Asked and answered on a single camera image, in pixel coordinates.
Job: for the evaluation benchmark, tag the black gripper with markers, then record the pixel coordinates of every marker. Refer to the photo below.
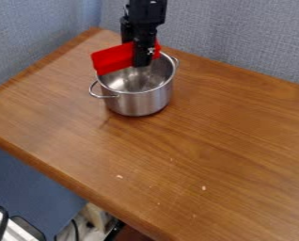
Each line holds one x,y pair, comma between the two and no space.
142,16

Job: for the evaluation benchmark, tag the red block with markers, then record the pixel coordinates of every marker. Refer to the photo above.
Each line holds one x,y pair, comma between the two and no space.
116,58

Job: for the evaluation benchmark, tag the metal pot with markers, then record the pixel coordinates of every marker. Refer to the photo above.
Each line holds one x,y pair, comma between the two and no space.
137,92

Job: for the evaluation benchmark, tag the white box under table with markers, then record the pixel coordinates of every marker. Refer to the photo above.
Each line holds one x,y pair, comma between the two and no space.
90,225

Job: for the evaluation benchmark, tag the white ribbed device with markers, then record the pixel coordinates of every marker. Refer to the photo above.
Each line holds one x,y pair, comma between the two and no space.
16,229

